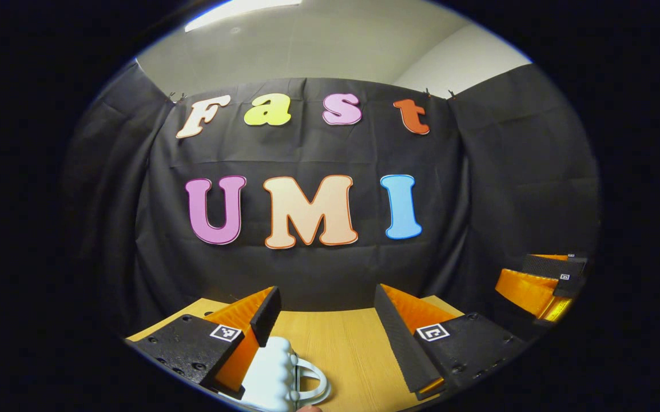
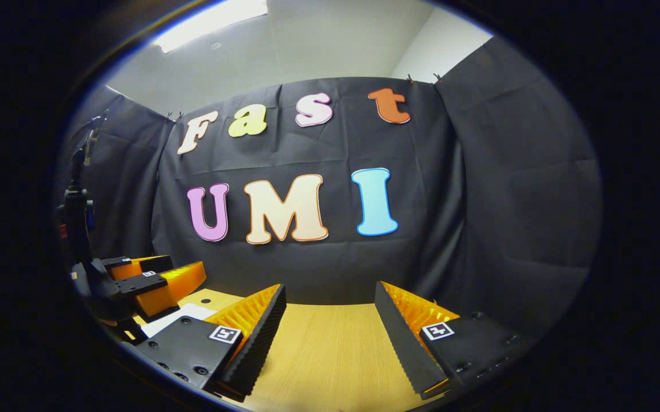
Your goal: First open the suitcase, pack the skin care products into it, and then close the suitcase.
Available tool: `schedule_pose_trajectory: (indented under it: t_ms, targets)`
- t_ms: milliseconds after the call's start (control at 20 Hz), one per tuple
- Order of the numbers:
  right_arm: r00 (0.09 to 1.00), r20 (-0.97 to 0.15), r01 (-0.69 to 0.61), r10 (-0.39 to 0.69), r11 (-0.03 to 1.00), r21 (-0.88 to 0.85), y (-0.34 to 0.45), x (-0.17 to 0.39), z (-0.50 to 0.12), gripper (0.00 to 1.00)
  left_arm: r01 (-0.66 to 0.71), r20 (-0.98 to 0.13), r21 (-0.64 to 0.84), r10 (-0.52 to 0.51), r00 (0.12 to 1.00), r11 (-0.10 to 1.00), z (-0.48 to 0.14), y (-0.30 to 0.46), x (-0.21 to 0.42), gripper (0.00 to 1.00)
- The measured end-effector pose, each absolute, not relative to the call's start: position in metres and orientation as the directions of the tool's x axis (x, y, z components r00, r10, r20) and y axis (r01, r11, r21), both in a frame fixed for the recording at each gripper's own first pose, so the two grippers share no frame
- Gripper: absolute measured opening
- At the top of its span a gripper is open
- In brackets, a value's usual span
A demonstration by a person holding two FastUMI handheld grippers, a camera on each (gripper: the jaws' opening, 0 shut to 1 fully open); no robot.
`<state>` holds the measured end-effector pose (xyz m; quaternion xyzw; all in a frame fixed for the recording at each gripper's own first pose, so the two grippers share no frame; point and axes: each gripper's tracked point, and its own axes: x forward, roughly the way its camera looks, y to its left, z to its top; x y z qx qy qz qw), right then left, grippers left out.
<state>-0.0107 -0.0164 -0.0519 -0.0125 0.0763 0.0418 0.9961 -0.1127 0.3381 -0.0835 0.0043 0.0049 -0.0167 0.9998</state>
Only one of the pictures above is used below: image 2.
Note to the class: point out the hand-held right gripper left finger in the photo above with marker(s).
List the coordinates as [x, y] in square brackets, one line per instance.
[267, 332]

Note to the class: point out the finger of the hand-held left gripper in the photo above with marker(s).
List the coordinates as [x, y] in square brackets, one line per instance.
[135, 263]
[175, 283]

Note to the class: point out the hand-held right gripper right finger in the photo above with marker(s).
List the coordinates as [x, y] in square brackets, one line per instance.
[398, 337]

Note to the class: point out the light blue suitcase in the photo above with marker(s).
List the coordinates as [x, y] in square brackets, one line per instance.
[175, 317]

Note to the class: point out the black backdrop cloth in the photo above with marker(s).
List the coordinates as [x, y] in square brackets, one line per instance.
[421, 200]

